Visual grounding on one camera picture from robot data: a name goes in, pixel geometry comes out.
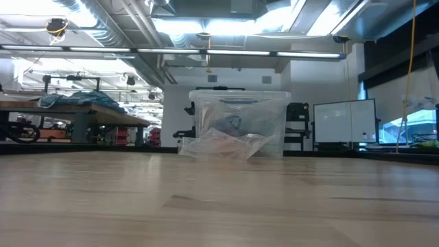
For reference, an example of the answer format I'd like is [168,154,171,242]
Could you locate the clear plastic bag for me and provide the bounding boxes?
[177,127,275,163]

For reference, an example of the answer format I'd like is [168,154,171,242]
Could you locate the dark blue roll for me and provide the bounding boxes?
[214,113,244,137]

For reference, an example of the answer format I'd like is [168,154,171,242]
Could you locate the clear plastic storage bin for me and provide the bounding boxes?
[188,85,292,161]

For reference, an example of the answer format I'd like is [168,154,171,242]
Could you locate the black equipment stand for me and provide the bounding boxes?
[283,102,311,152]
[172,102,197,140]

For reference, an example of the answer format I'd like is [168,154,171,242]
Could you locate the red storage boxes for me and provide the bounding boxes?
[104,127,130,148]
[147,126,162,148]

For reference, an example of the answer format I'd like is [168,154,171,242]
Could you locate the long LED light bar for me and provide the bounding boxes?
[0,44,346,60]

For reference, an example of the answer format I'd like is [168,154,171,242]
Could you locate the wooden workbench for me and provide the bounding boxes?
[0,100,152,148]

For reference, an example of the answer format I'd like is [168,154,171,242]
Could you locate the white whiteboard panel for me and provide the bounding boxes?
[312,98,378,145]

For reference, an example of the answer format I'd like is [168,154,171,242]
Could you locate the teal cloth pile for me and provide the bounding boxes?
[36,91,128,115]

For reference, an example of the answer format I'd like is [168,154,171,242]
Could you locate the orange box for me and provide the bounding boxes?
[38,128,69,140]

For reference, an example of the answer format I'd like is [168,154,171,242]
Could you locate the green object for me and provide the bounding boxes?
[410,140,439,150]

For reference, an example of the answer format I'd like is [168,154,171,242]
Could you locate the silver ventilation duct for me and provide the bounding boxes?
[51,0,167,89]

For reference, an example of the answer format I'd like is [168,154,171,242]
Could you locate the black ceiling camera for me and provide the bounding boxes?
[331,34,351,45]

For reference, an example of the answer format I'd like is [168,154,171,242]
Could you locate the black camera rig frame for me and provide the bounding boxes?
[43,73,103,94]

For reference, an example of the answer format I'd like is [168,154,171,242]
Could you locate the black ceiling cable reel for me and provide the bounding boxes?
[45,16,70,46]

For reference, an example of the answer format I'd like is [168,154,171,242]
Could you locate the yellow cable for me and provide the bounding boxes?
[394,0,418,154]

